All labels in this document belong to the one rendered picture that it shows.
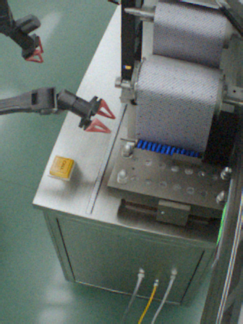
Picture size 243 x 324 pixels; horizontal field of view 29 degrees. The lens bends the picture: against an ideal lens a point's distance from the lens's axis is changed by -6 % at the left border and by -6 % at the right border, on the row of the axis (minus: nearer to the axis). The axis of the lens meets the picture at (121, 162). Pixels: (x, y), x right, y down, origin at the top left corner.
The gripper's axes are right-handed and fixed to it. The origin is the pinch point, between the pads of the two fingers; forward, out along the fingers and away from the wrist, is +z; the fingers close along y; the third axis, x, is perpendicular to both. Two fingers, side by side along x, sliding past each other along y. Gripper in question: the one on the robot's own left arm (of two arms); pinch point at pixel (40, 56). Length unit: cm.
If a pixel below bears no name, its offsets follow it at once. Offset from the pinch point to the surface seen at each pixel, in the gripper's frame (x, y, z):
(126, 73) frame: -25.3, -8.7, 22.2
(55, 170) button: 3.0, -46.1, 12.4
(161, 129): -37, -47, 14
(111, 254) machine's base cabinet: 4, -66, 47
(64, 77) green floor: 48, 87, 93
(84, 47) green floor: 34, 117, 101
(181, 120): -44, -49, 11
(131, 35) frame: -37.2, -9.3, 4.6
